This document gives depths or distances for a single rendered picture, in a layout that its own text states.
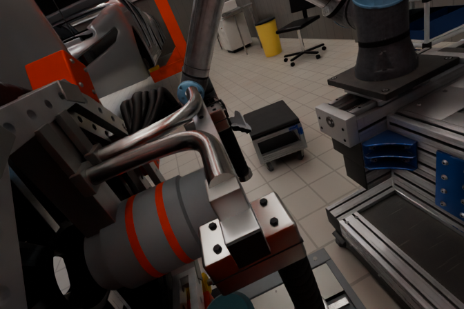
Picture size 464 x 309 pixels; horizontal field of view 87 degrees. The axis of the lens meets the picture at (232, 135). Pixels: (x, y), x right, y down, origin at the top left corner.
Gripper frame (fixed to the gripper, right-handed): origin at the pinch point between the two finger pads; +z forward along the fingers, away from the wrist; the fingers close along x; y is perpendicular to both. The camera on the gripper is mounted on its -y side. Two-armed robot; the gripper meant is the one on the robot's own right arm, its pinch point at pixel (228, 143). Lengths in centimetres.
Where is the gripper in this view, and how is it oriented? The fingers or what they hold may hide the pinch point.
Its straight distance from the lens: 63.3
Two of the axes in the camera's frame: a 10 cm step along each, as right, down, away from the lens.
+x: 9.1, -4.1, 0.5
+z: 2.2, 3.9, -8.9
